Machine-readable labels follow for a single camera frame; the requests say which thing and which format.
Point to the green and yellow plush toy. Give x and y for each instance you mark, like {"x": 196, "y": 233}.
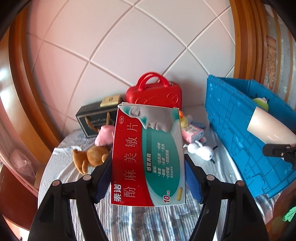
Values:
{"x": 183, "y": 120}

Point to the brown wooden nightstand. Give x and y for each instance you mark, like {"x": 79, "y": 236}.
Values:
{"x": 13, "y": 185}

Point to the wooden door frame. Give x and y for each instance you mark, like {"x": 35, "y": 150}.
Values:
{"x": 245, "y": 46}

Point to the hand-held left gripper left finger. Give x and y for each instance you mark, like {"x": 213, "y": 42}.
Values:
{"x": 103, "y": 185}

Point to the pink box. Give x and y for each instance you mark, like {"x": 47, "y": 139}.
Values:
{"x": 190, "y": 133}

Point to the black box with gold print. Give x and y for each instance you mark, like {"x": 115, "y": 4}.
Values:
{"x": 92, "y": 118}

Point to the red plastic carry case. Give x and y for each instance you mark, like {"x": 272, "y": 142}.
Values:
{"x": 155, "y": 95}

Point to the red and teal medicine box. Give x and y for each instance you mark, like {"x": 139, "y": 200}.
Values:
{"x": 148, "y": 162}

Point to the pink pig plush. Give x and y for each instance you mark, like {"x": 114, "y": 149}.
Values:
{"x": 105, "y": 135}

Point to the white plush toy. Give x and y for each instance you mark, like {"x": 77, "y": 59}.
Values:
{"x": 203, "y": 150}

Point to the flat yellowish box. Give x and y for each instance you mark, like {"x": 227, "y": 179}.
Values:
{"x": 111, "y": 101}

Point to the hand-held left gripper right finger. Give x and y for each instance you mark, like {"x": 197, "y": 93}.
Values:
{"x": 193, "y": 183}

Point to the pink plastic bag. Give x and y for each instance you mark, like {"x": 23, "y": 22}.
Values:
{"x": 19, "y": 162}

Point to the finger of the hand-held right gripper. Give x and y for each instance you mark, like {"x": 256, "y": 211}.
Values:
{"x": 277, "y": 150}

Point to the blue plastic container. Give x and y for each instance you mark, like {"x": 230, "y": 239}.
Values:
{"x": 231, "y": 120}

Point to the brown teddy bear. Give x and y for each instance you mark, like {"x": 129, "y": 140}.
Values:
{"x": 94, "y": 155}

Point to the light green round plush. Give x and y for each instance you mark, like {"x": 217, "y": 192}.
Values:
{"x": 261, "y": 103}

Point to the green cloth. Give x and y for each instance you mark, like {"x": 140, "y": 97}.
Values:
{"x": 290, "y": 214}

